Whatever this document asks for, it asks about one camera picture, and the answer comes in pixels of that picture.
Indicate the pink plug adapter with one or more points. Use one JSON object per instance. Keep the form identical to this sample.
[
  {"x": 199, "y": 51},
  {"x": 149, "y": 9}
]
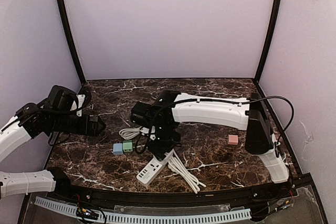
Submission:
[{"x": 233, "y": 140}]

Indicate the black front table rail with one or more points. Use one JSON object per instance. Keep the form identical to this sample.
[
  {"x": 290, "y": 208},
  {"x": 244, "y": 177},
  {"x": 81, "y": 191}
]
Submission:
[{"x": 247, "y": 196}]

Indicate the right black frame post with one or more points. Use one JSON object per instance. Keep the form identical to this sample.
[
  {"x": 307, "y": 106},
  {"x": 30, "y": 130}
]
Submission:
[{"x": 268, "y": 39}]

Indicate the green plug adapter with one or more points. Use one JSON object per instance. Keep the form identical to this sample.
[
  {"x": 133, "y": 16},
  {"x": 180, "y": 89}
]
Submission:
[{"x": 127, "y": 146}]

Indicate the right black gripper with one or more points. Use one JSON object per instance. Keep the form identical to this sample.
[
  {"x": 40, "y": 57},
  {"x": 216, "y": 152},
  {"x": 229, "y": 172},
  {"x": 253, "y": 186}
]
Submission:
[{"x": 163, "y": 149}]

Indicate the left black frame post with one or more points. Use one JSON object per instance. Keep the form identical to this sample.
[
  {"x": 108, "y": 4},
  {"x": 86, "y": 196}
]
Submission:
[{"x": 70, "y": 41}]

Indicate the white slotted cable duct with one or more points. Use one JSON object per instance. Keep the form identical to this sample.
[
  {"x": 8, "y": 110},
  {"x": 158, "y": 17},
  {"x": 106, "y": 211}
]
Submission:
[{"x": 129, "y": 214}]

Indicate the blue plug adapter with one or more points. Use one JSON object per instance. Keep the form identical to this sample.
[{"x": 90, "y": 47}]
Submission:
[{"x": 118, "y": 149}]

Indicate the black frame post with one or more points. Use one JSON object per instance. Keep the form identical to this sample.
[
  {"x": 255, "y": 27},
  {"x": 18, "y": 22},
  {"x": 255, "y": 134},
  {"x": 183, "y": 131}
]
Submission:
[
  {"x": 268, "y": 39},
  {"x": 70, "y": 41}
]

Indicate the small green circuit board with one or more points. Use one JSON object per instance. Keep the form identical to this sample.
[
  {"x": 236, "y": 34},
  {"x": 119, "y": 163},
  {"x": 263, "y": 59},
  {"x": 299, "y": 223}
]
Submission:
[{"x": 86, "y": 213}]

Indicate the white cube socket adapter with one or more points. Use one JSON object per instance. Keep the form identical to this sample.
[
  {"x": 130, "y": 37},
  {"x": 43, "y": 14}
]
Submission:
[{"x": 166, "y": 155}]

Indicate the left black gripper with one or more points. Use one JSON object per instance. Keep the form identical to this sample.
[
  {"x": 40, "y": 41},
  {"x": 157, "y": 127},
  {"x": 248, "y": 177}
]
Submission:
[{"x": 92, "y": 125}]

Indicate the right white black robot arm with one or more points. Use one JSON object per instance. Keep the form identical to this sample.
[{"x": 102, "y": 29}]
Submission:
[{"x": 171, "y": 108}]

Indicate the white power strip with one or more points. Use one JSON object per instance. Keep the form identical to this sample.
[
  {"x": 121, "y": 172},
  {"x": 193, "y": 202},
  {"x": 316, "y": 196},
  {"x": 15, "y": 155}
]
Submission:
[{"x": 150, "y": 171}]

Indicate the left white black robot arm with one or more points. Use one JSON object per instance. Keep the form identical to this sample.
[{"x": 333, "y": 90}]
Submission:
[{"x": 60, "y": 112}]

